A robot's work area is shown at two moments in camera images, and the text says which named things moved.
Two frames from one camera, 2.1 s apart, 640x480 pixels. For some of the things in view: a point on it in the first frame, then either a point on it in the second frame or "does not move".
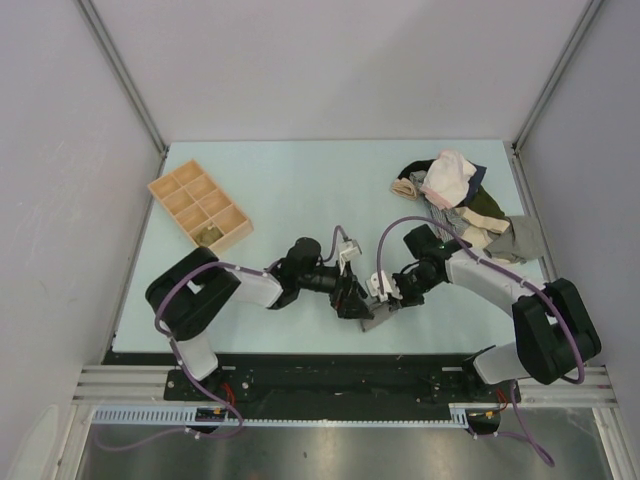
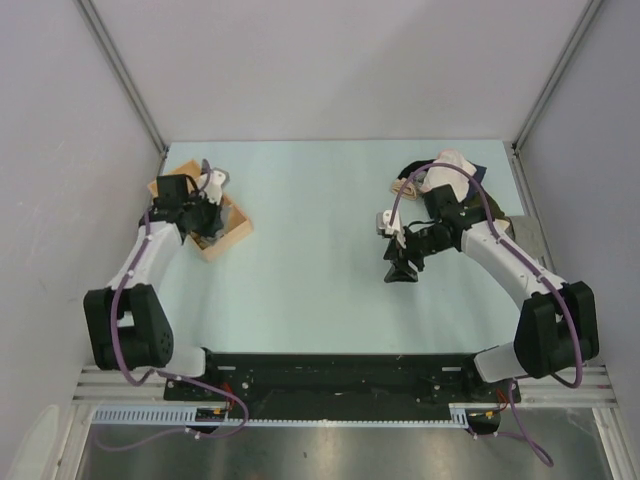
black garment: [421, 165] does not move
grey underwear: [381, 311] to [224, 215]
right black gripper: [406, 300] to [402, 255]
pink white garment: [446, 180] does not move
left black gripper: [347, 297] to [216, 223]
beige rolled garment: [404, 187] does not move
